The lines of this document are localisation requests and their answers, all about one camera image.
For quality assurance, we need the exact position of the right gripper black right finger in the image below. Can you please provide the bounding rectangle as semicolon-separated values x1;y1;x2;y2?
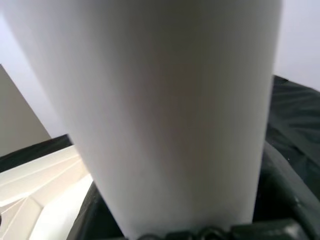
251;141;320;240

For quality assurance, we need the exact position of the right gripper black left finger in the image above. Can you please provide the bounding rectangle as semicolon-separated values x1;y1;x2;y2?
67;180;127;240

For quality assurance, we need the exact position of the white plastic table top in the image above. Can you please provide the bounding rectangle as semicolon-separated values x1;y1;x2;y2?
0;144;101;240

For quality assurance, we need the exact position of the white plastic table leg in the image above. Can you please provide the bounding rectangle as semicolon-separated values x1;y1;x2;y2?
4;0;285;240

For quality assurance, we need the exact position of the black table cloth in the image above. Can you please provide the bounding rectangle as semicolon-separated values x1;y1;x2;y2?
0;74;320;201

